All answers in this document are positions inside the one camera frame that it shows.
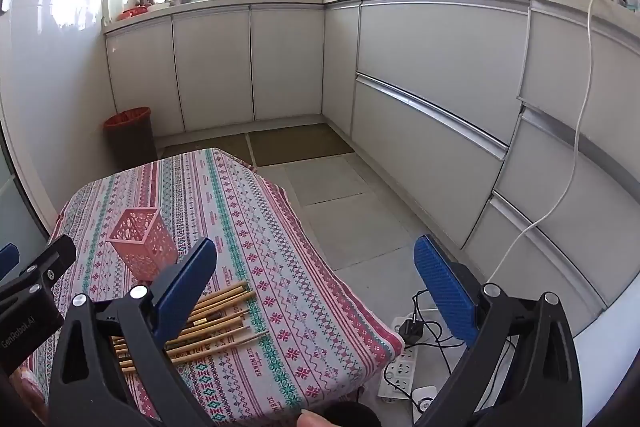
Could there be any red rimmed trash bin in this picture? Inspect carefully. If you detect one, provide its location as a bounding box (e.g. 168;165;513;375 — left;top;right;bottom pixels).
103;107;160;173

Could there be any bundle of bamboo chopsticks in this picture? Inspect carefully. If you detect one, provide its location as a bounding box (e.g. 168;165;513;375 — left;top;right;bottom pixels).
110;279;271;376

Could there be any patterned red green tablecloth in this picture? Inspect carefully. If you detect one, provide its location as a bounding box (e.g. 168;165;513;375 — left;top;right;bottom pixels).
22;147;406;427

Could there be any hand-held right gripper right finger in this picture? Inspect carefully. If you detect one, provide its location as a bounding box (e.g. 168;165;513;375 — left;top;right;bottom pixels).
412;234;583;427

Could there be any black power adapter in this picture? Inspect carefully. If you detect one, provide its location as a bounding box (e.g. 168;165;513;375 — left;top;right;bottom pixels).
400;319;426;344

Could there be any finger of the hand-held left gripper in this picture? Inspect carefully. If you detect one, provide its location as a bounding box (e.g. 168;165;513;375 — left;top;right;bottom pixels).
0;243;20;281
20;234;77;288

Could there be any brown floor mat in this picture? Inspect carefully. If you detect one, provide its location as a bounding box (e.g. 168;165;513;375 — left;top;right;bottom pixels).
159;133;256;168
247;122;356;168

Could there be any pink plastic lattice basket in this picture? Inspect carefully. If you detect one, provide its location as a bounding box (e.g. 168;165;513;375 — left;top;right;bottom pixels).
106;207;180;286

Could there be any white power cable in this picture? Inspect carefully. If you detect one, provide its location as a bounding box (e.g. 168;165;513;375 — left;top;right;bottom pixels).
487;0;602;286

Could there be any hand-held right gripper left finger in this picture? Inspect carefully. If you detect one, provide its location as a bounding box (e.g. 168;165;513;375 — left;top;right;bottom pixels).
48;237;218;427

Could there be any white power strip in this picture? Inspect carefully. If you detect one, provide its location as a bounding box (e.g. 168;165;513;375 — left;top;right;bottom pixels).
377;316;441;404

